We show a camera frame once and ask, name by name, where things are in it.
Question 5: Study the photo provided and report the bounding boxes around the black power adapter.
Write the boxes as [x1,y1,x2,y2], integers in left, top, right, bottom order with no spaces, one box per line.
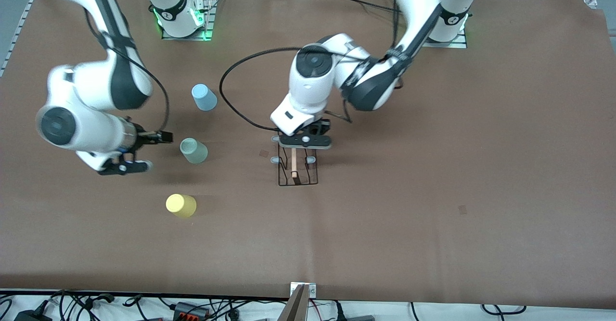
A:
[13,309,52,321]

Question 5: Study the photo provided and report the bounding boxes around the tangled black cable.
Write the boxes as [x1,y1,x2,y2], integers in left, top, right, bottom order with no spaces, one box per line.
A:
[48,290,116,321]

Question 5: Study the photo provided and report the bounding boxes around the pale green plastic cup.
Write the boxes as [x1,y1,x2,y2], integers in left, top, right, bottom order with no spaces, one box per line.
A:
[180,138,208,165]

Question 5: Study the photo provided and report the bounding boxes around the brown paper table cover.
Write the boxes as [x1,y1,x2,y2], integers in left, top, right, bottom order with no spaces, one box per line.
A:
[0,0,616,308]

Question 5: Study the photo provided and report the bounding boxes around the black wire cup holder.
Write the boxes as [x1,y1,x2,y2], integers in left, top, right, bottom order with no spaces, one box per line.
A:
[271,136,319,187]

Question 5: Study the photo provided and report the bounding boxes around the looped black cable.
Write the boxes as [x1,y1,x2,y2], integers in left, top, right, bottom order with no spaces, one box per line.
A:
[481,304,526,316]

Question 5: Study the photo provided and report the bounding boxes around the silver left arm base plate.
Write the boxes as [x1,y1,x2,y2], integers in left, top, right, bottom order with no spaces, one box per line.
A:
[423,27,468,49]

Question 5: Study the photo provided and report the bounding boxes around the black box with orange connectors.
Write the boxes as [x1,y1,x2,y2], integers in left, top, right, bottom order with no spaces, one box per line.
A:
[173,302,211,320]

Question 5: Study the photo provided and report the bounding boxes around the yellow plastic cup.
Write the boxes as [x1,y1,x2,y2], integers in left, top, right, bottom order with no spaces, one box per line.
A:
[166,193,197,218]

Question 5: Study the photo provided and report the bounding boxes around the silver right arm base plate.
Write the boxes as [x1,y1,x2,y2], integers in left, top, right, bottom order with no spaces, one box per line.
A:
[161,0,216,41]

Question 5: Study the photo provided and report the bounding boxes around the thin black base cable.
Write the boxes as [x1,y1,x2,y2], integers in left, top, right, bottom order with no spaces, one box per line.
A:
[308,0,400,13]

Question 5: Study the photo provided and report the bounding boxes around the grey metal camera pole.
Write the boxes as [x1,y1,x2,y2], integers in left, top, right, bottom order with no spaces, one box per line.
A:
[278,285,311,321]

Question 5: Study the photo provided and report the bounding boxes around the silver metal bracket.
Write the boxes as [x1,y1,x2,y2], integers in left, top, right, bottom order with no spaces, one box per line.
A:
[290,282,317,298]

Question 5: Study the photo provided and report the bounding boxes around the silver aluminium rail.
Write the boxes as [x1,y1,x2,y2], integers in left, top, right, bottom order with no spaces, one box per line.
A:
[0,0,51,77]

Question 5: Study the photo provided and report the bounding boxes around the light blue plastic cup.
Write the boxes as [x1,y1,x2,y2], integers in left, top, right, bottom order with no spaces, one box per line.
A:
[192,84,218,112]

